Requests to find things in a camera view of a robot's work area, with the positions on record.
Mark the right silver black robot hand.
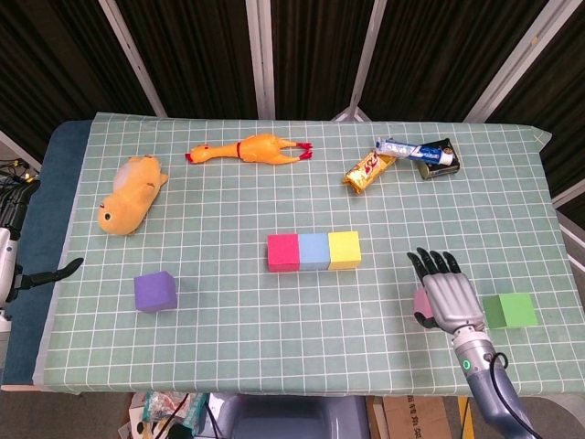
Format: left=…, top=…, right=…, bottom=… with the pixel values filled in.
left=406, top=247, right=486, bottom=333

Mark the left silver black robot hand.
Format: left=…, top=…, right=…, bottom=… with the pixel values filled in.
left=0, top=177, right=85, bottom=307

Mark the pink foam cube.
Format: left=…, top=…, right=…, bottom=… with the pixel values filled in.
left=413, top=286, right=435, bottom=321

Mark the yellow foam cube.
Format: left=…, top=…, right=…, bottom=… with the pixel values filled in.
left=327, top=230, right=362, bottom=271

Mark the light blue foam cube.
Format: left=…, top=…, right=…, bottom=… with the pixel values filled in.
left=298, top=232, right=331, bottom=271

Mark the red foam cube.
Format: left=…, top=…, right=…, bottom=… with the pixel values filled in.
left=266, top=233, right=302, bottom=273

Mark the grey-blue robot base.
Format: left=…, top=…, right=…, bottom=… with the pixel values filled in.
left=214, top=392, right=371, bottom=439

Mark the dark blue table pad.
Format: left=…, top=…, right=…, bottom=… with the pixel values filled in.
left=0, top=119, right=92, bottom=388

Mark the green foam cube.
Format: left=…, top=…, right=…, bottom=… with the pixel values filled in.
left=483, top=293, right=538, bottom=330

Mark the brown cardboard box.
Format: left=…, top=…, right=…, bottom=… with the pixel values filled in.
left=372, top=395, right=453, bottom=439

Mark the dark tin can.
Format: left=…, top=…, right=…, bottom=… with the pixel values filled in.
left=415, top=137, right=461, bottom=182

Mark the yellow plush animal toy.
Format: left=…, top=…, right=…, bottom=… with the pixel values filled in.
left=97, top=154, right=169, bottom=237

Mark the purple foam cube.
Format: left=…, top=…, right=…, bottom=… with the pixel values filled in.
left=133, top=270, right=178, bottom=314

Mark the gold snack packet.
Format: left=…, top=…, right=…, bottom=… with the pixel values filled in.
left=343, top=150, right=398, bottom=196

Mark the white blue toothpaste tube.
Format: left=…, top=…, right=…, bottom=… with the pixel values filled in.
left=375, top=138, right=457, bottom=166

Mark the green checked tablecloth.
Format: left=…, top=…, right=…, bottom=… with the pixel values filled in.
left=34, top=112, right=553, bottom=398

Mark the dark pleated curtain panel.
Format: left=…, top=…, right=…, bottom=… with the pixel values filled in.
left=0, top=0, right=154, bottom=152
left=360, top=0, right=549, bottom=123
left=486, top=0, right=585, bottom=202
left=269, top=0, right=380, bottom=121
left=112, top=0, right=260, bottom=118

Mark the colourful plastic packet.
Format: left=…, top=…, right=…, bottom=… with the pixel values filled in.
left=127, top=391, right=209, bottom=439

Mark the yellow rubber chicken toy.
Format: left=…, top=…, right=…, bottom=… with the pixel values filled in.
left=184, top=133, right=314, bottom=166

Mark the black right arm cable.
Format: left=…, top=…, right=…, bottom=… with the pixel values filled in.
left=488, top=351, right=543, bottom=439

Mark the black equipment with cables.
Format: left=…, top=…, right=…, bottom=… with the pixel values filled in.
left=0, top=157, right=40, bottom=184

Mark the white side frame bar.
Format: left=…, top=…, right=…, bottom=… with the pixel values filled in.
left=550, top=180, right=585, bottom=271
left=0, top=130, right=42, bottom=170

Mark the white partition post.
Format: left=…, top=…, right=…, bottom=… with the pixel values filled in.
left=331, top=0, right=394, bottom=123
left=463, top=0, right=572, bottom=123
left=245, top=0, right=277, bottom=119
left=98, top=0, right=168, bottom=118

